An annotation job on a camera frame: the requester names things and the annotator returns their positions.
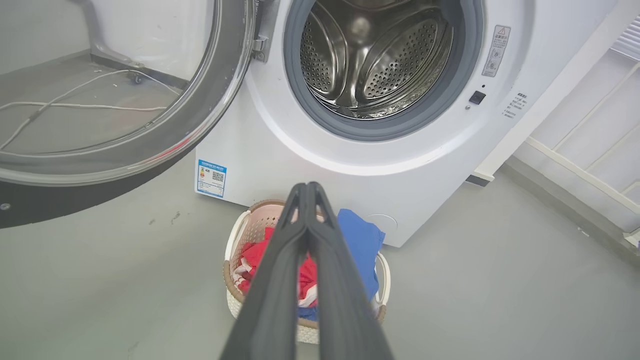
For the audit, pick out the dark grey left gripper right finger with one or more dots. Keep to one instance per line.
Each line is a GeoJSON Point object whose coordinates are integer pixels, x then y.
{"type": "Point", "coordinates": [345, 310]}

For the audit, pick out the white front-load washing machine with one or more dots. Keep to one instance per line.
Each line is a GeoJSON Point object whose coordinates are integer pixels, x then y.
{"type": "Point", "coordinates": [380, 165]}

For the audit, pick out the white metal railing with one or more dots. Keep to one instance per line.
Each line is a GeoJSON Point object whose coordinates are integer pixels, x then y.
{"type": "Point", "coordinates": [585, 170]}

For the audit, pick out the white warning sticker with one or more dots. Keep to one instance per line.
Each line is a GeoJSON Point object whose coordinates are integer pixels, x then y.
{"type": "Point", "coordinates": [496, 51]}

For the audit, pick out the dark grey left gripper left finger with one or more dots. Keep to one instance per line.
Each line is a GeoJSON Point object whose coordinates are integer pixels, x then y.
{"type": "Point", "coordinates": [272, 300]}

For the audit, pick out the round black glass washer door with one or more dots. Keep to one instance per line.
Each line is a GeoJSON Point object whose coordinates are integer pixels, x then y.
{"type": "Point", "coordinates": [210, 115]}

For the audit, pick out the blue garment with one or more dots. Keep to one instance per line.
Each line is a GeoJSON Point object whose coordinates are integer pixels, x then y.
{"type": "Point", "coordinates": [362, 240]}

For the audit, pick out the stainless steel washer drum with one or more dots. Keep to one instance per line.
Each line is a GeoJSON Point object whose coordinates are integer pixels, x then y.
{"type": "Point", "coordinates": [380, 60]}

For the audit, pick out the beige woven laundry basket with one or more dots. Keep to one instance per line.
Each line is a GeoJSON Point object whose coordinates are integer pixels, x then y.
{"type": "Point", "coordinates": [235, 287]}

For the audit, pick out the grey metal stand leg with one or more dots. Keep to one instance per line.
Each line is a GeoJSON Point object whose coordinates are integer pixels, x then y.
{"type": "Point", "coordinates": [100, 40]}

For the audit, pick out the red and white garment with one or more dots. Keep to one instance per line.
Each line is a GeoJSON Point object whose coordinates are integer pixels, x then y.
{"type": "Point", "coordinates": [255, 255]}

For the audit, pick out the small black caster wheel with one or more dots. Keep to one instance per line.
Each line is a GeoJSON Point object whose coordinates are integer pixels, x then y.
{"type": "Point", "coordinates": [135, 77]}

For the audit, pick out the round white filter cover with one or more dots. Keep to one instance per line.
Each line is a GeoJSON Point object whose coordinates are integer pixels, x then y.
{"type": "Point", "coordinates": [387, 222]}

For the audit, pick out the black door lock socket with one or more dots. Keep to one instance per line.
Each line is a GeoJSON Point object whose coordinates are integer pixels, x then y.
{"type": "Point", "coordinates": [477, 97]}

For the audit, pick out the blue energy label sticker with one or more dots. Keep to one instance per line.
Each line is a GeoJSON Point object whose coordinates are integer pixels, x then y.
{"type": "Point", "coordinates": [211, 178]}

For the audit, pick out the metal door hinge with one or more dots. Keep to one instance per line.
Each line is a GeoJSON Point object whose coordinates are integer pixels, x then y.
{"type": "Point", "coordinates": [260, 47]}

